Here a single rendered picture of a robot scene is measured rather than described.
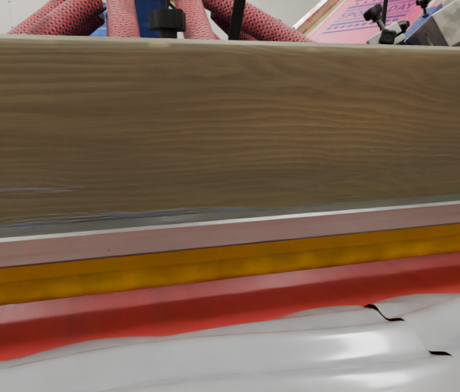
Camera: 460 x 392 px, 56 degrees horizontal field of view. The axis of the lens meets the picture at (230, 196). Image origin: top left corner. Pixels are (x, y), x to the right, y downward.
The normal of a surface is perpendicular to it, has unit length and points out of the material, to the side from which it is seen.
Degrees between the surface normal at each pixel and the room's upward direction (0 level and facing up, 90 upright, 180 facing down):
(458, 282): 0
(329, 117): 90
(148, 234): 90
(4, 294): 90
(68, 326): 0
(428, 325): 31
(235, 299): 0
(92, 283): 90
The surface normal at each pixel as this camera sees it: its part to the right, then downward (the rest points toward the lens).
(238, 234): 0.26, 0.21
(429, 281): 0.00, -0.97
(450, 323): 0.26, -0.71
